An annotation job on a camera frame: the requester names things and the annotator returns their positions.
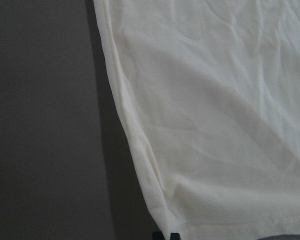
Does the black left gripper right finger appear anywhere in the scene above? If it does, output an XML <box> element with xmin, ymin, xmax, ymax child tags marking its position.
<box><xmin>170</xmin><ymin>232</ymin><xmax>179</xmax><ymax>240</ymax></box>

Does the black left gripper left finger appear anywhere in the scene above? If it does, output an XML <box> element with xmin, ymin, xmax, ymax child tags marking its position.
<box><xmin>152</xmin><ymin>231</ymin><xmax>164</xmax><ymax>240</ymax></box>

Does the beige long-sleeve printed shirt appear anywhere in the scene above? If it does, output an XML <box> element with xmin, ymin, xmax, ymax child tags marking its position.
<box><xmin>94</xmin><ymin>0</ymin><xmax>300</xmax><ymax>240</ymax></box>

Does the brown paper table cover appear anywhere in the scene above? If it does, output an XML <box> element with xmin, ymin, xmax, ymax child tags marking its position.
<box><xmin>0</xmin><ymin>0</ymin><xmax>300</xmax><ymax>240</ymax></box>

